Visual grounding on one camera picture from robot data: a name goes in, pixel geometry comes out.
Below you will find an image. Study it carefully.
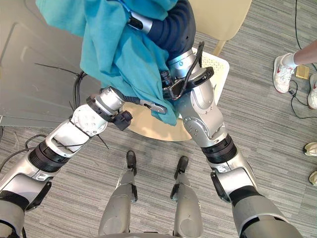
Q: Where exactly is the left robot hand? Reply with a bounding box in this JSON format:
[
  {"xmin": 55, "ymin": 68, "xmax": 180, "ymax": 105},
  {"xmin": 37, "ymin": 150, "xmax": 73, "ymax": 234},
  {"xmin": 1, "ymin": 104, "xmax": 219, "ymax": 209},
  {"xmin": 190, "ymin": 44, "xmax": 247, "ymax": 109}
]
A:
[{"xmin": 123, "ymin": 95, "xmax": 167, "ymax": 115}]

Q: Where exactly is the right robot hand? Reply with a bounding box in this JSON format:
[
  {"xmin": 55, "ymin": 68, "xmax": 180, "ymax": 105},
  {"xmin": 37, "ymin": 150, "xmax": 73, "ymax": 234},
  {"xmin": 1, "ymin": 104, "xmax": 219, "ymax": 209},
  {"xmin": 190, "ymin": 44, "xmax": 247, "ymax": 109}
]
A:
[{"xmin": 127, "ymin": 0, "xmax": 197, "ymax": 54}]

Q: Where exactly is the teal cloth garment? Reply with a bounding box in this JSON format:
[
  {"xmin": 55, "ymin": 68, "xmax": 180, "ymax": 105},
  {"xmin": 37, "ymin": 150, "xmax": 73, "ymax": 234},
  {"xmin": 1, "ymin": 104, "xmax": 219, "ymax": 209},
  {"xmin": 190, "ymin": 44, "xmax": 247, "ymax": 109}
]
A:
[{"xmin": 35, "ymin": 0, "xmax": 179, "ymax": 126}]

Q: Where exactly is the grey washing machine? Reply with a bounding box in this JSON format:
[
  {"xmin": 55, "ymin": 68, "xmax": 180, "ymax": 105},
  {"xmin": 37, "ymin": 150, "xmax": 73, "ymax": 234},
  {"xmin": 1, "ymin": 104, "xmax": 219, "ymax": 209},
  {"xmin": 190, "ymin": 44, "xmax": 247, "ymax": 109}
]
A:
[{"xmin": 0, "ymin": 0, "xmax": 103, "ymax": 127}]

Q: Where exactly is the beige chair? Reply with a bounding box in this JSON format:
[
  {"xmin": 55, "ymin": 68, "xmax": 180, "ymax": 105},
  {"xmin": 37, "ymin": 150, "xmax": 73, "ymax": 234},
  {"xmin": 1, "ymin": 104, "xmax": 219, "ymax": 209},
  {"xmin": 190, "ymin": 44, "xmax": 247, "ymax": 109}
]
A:
[{"xmin": 188, "ymin": 0, "xmax": 253, "ymax": 57}]

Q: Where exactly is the silver left robot leg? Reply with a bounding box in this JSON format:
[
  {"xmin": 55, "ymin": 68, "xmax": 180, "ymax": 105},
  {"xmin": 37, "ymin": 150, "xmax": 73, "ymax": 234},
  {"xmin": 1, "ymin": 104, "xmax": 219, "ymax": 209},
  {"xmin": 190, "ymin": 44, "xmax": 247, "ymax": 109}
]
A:
[{"xmin": 98, "ymin": 150, "xmax": 139, "ymax": 237}]

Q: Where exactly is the silver robot leg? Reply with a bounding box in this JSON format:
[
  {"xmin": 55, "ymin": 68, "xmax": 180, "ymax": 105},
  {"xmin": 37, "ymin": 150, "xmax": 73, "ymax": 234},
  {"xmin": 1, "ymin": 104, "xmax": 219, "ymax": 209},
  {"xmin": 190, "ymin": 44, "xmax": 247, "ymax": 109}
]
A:
[
  {"xmin": 98, "ymin": 150, "xmax": 139, "ymax": 237},
  {"xmin": 170, "ymin": 155, "xmax": 203, "ymax": 238}
]

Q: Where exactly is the silver right robot leg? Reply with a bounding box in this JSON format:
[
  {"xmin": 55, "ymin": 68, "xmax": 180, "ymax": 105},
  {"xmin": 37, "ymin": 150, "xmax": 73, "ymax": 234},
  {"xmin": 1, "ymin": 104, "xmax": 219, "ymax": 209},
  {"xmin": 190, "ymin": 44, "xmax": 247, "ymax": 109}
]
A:
[{"xmin": 170, "ymin": 155, "xmax": 203, "ymax": 238}]

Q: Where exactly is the white red sneaker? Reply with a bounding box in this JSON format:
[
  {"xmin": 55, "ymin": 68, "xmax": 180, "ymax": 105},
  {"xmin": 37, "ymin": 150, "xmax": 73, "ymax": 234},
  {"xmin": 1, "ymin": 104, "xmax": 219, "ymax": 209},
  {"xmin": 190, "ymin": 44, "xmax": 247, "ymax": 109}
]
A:
[
  {"xmin": 307, "ymin": 73, "xmax": 317, "ymax": 110},
  {"xmin": 273, "ymin": 53, "xmax": 299, "ymax": 94}
]

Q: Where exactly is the person's leg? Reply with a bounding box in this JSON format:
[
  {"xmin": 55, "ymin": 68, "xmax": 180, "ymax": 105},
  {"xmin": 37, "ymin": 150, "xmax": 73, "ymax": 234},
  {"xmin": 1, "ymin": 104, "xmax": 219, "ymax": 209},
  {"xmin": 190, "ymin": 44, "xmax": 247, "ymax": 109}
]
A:
[{"xmin": 293, "ymin": 39, "xmax": 317, "ymax": 66}]

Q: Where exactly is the small brown box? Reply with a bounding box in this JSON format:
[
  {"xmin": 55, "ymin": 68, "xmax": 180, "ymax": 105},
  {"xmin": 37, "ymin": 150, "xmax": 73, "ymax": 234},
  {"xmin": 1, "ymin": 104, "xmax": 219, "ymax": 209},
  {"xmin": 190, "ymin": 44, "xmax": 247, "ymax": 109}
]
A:
[{"xmin": 294, "ymin": 65, "xmax": 310, "ymax": 80}]

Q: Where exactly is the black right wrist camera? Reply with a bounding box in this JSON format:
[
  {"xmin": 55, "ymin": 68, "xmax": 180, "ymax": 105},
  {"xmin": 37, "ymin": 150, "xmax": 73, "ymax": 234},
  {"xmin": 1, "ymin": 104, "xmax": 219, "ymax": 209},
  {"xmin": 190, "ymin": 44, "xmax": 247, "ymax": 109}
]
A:
[{"xmin": 160, "ymin": 70, "xmax": 177, "ymax": 99}]

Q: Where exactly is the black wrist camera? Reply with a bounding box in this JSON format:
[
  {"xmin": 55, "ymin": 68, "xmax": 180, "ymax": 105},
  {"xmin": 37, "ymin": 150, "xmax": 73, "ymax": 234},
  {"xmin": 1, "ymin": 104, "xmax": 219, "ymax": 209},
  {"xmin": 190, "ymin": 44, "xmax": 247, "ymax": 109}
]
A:
[
  {"xmin": 160, "ymin": 70, "xmax": 177, "ymax": 99},
  {"xmin": 113, "ymin": 111, "xmax": 134, "ymax": 131}
]

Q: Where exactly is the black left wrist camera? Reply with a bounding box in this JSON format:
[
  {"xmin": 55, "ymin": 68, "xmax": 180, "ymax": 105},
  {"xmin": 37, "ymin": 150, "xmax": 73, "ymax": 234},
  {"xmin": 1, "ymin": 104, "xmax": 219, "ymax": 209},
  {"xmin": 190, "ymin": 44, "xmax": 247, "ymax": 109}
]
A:
[{"xmin": 113, "ymin": 111, "xmax": 134, "ymax": 131}]

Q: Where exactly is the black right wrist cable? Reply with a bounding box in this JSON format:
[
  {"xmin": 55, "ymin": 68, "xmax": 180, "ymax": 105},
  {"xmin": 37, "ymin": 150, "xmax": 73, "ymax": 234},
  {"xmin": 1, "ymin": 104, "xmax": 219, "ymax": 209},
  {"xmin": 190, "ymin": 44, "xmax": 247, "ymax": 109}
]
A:
[{"xmin": 170, "ymin": 41, "xmax": 206, "ymax": 99}]

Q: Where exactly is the black cable bundle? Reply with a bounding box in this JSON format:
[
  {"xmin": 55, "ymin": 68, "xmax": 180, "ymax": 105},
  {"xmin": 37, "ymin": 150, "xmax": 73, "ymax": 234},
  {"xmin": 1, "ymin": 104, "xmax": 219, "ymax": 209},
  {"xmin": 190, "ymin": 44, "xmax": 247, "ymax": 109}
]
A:
[{"xmin": 68, "ymin": 70, "xmax": 88, "ymax": 111}]

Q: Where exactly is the thin black floor cable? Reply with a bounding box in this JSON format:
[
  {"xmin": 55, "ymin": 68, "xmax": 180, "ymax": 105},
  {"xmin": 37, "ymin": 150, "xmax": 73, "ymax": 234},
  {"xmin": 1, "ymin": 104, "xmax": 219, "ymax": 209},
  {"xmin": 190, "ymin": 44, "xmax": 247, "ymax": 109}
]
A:
[{"xmin": 294, "ymin": 0, "xmax": 302, "ymax": 50}]

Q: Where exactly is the black cable with plug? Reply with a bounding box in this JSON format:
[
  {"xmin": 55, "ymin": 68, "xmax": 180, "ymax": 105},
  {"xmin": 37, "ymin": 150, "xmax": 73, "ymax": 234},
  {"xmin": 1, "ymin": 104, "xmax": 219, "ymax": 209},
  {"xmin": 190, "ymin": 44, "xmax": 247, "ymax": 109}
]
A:
[{"xmin": 288, "ymin": 79, "xmax": 317, "ymax": 119}]

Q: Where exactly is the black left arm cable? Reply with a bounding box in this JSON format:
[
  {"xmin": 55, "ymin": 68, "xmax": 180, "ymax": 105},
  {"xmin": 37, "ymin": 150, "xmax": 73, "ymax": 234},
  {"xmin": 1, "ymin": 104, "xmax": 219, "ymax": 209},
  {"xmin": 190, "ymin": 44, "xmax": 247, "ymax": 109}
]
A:
[{"xmin": 0, "ymin": 133, "xmax": 48, "ymax": 172}]

